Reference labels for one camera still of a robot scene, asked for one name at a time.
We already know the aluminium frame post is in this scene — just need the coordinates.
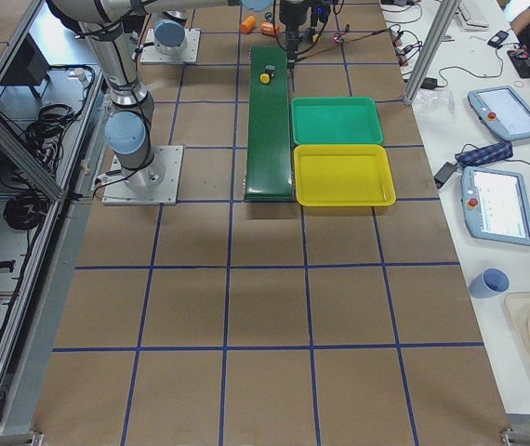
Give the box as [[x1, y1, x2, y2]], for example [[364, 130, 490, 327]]
[[404, 0, 460, 105]]

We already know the blue plastic cup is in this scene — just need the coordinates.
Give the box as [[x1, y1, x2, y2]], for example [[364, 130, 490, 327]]
[[469, 268, 510, 299]]

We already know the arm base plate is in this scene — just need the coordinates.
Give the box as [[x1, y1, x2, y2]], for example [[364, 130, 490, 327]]
[[139, 29, 201, 65], [101, 146, 183, 205]]

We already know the yellow tray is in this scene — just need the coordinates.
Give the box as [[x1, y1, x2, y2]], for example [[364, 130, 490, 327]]
[[294, 144, 396, 207]]

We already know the red black wire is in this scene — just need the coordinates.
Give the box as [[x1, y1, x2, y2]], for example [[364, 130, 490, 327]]
[[301, 25, 404, 59]]

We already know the green tray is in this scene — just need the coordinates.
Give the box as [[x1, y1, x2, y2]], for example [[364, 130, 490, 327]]
[[291, 97, 384, 145]]

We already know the teach pendant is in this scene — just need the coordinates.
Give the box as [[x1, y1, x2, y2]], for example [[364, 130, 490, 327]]
[[467, 85, 530, 141], [460, 166, 530, 246]]

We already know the green conveyor belt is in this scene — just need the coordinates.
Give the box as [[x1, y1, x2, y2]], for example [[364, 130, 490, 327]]
[[245, 46, 294, 202]]

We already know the yellow push button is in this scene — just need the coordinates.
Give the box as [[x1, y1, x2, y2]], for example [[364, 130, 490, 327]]
[[258, 65, 276, 85]]

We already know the blue checked pouch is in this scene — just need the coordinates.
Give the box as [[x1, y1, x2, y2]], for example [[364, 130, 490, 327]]
[[455, 141, 513, 167]]

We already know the near teach pendant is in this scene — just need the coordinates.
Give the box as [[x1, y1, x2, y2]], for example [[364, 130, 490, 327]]
[[460, 166, 530, 246]]

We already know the black power adapter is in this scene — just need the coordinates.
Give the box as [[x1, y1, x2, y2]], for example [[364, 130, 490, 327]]
[[433, 162, 457, 190]]

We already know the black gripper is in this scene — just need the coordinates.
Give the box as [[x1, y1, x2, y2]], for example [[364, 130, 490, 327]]
[[279, 0, 311, 71]]

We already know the far teach pendant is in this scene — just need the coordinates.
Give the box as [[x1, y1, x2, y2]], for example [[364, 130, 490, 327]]
[[467, 85, 530, 141]]

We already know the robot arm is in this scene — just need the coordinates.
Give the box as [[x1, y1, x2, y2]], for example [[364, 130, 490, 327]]
[[55, 0, 316, 71], [81, 22, 183, 205]]

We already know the plain orange cylinder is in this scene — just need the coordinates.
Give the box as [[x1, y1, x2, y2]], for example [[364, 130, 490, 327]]
[[239, 15, 257, 34]]

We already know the orange cylinder labelled 4680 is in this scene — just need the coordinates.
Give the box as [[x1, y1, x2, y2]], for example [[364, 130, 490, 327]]
[[260, 21, 280, 36]]

